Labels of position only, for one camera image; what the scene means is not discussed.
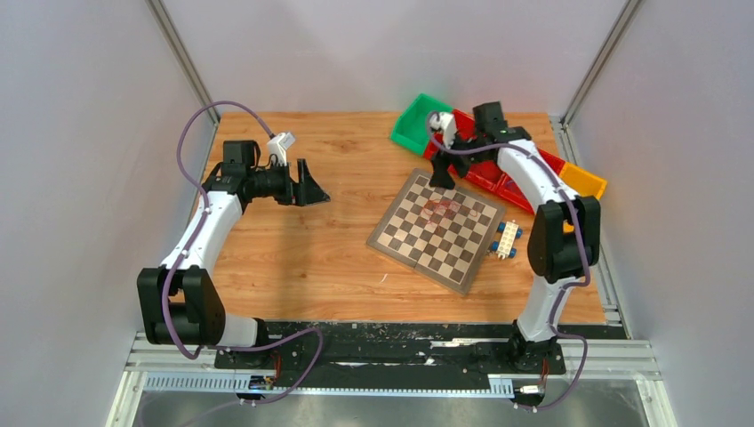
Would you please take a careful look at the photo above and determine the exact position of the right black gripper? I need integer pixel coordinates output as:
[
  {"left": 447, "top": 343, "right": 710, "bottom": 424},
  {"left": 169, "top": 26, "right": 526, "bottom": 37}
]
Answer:
[{"left": 431, "top": 125, "right": 491, "bottom": 189}]

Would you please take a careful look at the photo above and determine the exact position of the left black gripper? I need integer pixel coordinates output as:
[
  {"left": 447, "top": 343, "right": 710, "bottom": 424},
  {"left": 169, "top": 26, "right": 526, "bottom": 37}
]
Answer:
[{"left": 247, "top": 159, "right": 330, "bottom": 207}]

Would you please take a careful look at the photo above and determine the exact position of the orange wire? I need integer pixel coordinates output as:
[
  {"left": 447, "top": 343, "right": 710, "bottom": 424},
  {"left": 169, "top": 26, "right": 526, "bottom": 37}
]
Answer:
[{"left": 421, "top": 198, "right": 463, "bottom": 228}]

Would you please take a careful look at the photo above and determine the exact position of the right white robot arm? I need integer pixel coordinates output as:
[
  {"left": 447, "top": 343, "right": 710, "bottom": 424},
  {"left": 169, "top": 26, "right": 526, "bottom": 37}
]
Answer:
[{"left": 425, "top": 101, "right": 601, "bottom": 372}]

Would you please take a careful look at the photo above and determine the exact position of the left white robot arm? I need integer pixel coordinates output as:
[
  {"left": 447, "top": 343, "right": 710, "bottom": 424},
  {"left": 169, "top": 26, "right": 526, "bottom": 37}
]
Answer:
[{"left": 137, "top": 133, "right": 330, "bottom": 368}]

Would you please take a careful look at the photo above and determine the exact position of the red bin middle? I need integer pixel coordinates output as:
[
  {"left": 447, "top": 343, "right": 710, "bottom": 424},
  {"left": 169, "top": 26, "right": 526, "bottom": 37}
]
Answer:
[{"left": 464, "top": 160, "right": 507, "bottom": 194}]

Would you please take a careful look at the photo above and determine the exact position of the red bin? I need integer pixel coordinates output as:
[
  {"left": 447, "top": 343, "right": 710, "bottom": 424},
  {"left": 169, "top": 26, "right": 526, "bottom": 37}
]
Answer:
[
  {"left": 421, "top": 109, "right": 476, "bottom": 159},
  {"left": 464, "top": 160, "right": 507, "bottom": 194},
  {"left": 496, "top": 149, "right": 566, "bottom": 214}
]

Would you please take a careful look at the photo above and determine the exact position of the green plastic bin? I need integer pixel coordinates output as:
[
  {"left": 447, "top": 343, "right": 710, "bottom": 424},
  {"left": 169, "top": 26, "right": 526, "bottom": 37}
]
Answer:
[{"left": 390, "top": 93, "right": 453, "bottom": 157}]

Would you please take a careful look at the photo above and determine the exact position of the wooden chessboard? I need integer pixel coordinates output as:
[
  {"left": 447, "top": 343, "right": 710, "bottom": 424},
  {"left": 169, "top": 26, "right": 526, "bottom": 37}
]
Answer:
[{"left": 366, "top": 168, "right": 506, "bottom": 295}]

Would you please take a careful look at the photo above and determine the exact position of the white blue toy block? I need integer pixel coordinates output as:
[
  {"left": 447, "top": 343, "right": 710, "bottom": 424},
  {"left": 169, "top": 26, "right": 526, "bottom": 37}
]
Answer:
[{"left": 490, "top": 221, "right": 523, "bottom": 260}]

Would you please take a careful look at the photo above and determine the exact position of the yellow plastic bin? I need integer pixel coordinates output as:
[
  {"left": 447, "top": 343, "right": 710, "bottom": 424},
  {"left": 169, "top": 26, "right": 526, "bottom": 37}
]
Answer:
[{"left": 559, "top": 162, "right": 607, "bottom": 200}]

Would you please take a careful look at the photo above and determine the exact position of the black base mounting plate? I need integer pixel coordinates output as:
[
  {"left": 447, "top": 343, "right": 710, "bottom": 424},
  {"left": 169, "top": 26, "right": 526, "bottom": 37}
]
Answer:
[{"left": 212, "top": 318, "right": 629, "bottom": 392}]

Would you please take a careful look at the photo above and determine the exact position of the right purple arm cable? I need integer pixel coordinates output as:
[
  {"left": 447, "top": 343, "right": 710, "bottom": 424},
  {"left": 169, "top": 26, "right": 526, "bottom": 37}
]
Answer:
[{"left": 425, "top": 110, "right": 592, "bottom": 412}]

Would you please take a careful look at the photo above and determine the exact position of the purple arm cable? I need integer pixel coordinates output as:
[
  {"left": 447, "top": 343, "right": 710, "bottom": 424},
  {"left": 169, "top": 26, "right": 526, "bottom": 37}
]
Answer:
[
  {"left": 162, "top": 100, "right": 325, "bottom": 407},
  {"left": 425, "top": 110, "right": 592, "bottom": 412}
]

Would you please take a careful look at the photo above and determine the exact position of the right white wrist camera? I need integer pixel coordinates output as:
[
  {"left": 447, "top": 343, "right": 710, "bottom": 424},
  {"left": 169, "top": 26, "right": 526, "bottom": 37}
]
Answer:
[{"left": 427, "top": 111, "right": 457, "bottom": 151}]

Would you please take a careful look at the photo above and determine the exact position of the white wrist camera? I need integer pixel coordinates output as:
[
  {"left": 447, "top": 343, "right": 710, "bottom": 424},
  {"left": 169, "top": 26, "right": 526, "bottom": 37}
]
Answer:
[
  {"left": 267, "top": 132, "right": 296, "bottom": 166},
  {"left": 427, "top": 111, "right": 457, "bottom": 151}
]

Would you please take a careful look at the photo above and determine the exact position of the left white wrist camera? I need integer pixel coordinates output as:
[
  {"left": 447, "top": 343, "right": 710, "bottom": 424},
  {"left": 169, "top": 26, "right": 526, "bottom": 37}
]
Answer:
[{"left": 267, "top": 132, "right": 296, "bottom": 166}]

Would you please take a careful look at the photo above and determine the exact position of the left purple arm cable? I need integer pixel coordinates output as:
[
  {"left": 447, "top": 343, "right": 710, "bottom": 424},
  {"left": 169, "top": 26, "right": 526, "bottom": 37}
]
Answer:
[{"left": 162, "top": 100, "right": 325, "bottom": 407}]

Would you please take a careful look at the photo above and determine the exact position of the aluminium frame rail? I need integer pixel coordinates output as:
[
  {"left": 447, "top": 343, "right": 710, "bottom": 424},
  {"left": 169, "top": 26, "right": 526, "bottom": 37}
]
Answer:
[{"left": 106, "top": 334, "right": 676, "bottom": 426}]

